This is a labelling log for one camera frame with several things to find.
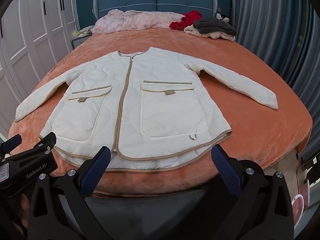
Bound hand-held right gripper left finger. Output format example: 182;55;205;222
27;145;112;240

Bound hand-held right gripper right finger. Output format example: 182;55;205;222
211;144;295;240

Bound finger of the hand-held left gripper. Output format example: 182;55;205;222
5;132;57;162
0;134;22;155

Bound white quilted jacket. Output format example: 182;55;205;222
14;46;279;172

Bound bed with orange cover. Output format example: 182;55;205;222
6;27;313;230

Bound round white-rimmed pink object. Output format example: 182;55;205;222
291;194;311;228

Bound black box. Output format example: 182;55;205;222
305;160;320;188

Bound white panelled wardrobe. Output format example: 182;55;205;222
0;0;80;140

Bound dark blue nightstand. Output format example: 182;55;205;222
72;36;92;50

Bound cream fleece garment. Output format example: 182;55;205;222
184;25;236;41

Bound dark grey knit garment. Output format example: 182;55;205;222
193;18;237;37

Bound pink floral quilt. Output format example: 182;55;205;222
91;9;187;34

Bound black and white plush toy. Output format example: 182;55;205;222
216;12;230;24

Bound red garment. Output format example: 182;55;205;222
169;10;203;32

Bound grey striped curtain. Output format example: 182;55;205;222
231;0;320;160

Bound blue upholstered headboard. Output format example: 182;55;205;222
93;0;218;27

